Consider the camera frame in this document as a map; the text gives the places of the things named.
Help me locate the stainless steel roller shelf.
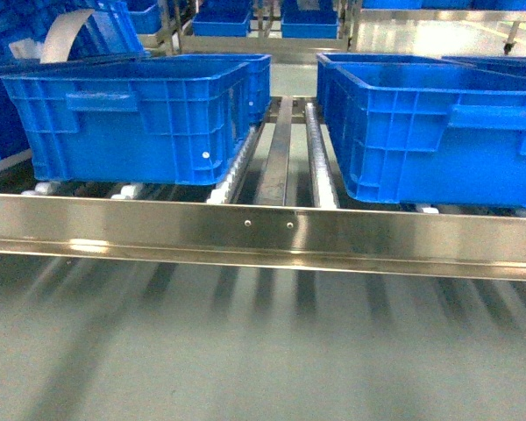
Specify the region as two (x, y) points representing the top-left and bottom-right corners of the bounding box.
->
(0, 96), (526, 282)

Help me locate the blue plastic crate left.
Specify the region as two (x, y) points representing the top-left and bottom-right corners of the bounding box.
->
(2, 54), (271, 186)

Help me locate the blue plastic crate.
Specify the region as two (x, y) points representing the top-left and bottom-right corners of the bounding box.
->
(317, 54), (526, 208)
(2, 54), (271, 186)

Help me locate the blue plastic crate right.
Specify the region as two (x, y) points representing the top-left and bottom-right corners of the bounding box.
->
(317, 54), (526, 208)

